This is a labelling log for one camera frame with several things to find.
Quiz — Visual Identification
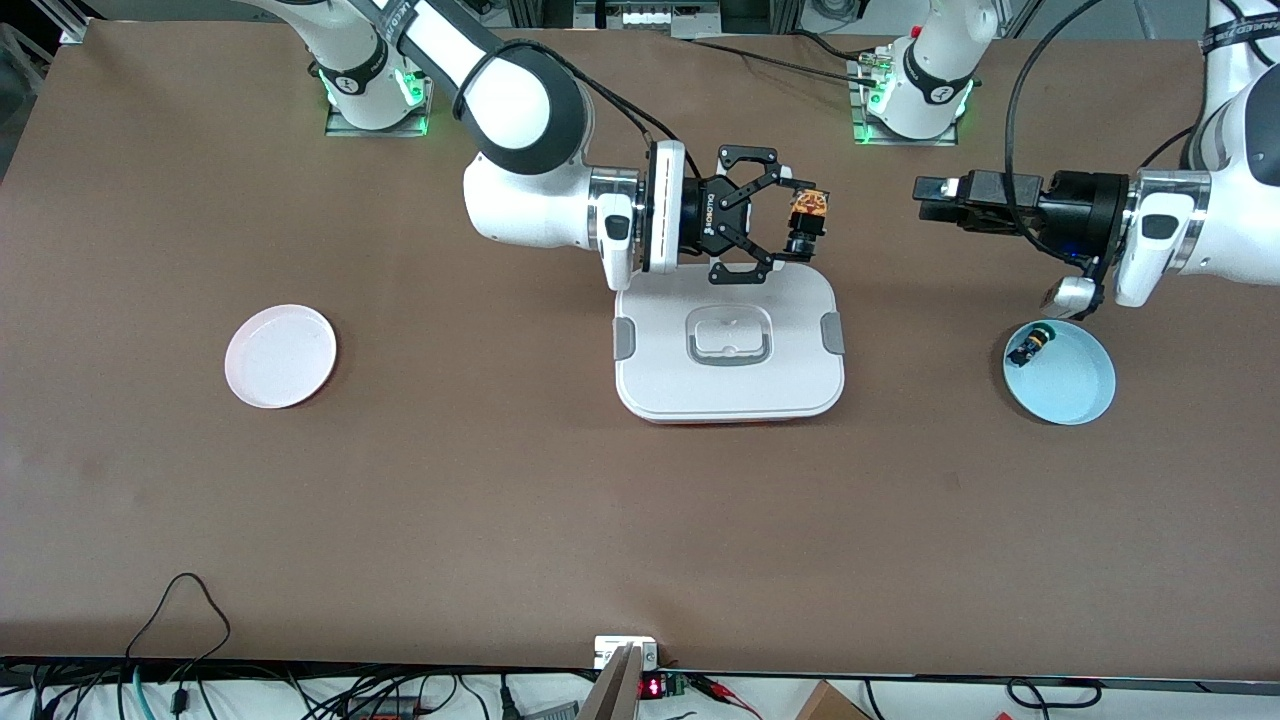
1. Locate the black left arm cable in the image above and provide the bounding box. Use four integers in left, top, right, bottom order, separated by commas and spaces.
1004, 0, 1143, 273

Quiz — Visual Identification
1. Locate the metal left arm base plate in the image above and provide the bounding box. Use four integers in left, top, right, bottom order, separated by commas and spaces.
850, 55, 960, 148

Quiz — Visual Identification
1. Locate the white connector strip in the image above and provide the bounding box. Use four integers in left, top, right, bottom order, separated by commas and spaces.
620, 5, 723, 30

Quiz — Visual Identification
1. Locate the light blue round plate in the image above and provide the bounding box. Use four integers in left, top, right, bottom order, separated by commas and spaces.
1003, 319, 1117, 427

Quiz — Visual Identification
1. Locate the black looped cable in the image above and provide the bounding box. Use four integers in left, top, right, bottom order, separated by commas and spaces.
124, 572, 232, 663

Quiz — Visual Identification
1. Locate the pink round plate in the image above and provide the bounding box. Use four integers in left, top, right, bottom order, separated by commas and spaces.
224, 304, 338, 411

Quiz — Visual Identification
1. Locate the orange push-button switch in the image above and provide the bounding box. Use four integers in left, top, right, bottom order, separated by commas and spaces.
782, 186, 832, 260

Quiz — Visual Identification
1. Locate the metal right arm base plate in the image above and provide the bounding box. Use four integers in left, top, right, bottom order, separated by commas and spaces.
324, 44, 439, 139

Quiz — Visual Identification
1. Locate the brown cardboard box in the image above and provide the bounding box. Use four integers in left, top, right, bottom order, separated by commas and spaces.
794, 680, 873, 720

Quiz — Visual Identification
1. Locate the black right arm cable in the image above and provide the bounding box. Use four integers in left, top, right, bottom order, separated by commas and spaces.
455, 38, 703, 183

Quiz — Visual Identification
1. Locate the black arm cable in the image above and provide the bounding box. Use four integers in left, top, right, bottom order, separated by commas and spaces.
455, 38, 703, 183
1004, 0, 1143, 273

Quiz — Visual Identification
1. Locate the black coiled floor cable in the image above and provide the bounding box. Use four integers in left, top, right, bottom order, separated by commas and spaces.
1004, 677, 1103, 713

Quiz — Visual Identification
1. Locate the green push-button switch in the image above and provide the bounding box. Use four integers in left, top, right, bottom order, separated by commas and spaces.
1007, 322, 1059, 368

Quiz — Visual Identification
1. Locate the black cable on table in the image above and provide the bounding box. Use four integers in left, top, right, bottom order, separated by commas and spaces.
688, 36, 883, 89

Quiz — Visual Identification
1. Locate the grey metal bracket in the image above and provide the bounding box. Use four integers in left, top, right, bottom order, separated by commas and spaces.
577, 643, 647, 720

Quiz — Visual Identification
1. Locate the white box with grey handle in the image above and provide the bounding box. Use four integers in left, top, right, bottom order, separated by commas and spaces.
612, 258, 847, 425

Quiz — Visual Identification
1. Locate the small white device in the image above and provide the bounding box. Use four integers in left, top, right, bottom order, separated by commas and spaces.
593, 635, 659, 670

